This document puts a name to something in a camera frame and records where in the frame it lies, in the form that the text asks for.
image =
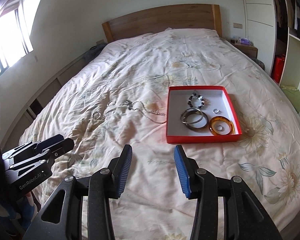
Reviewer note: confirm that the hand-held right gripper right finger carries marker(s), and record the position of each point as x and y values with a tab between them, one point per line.
182	172

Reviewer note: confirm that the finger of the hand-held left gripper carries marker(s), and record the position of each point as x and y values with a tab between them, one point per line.
53	139
62	146

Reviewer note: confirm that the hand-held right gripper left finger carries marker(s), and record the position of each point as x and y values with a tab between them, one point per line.
122	171

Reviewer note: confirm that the dark brown bangle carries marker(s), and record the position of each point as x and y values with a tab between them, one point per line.
200	128

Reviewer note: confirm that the silver metal bangle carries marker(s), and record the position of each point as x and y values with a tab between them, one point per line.
183	120

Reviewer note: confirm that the red cardboard box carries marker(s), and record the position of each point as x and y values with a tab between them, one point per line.
177	120

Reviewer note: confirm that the amber bangle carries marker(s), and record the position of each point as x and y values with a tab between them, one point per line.
221	133

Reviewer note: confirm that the low window cabinet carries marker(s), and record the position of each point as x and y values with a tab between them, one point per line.
55	85

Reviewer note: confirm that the dark bag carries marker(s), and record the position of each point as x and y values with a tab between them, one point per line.
95	51

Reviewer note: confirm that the window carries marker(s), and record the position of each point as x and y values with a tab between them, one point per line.
10	37

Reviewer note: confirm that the green cloth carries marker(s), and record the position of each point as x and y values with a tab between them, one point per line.
293	97

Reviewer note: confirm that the wooden nightstand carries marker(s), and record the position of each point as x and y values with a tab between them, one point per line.
248	50

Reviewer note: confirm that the red bag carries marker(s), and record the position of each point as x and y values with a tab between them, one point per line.
278	67

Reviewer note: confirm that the purple packet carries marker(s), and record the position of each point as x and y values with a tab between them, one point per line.
245	40

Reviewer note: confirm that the wooden bed headboard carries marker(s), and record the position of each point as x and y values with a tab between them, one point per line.
165	17

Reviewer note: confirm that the white open shelf unit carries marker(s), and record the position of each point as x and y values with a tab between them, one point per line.
296	62

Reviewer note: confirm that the white wardrobe doors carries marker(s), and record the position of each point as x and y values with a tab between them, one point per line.
258	17

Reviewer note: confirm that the wall outlet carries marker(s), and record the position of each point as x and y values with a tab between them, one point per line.
100	41

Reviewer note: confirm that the wall switch plate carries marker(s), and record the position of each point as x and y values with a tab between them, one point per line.
237	25

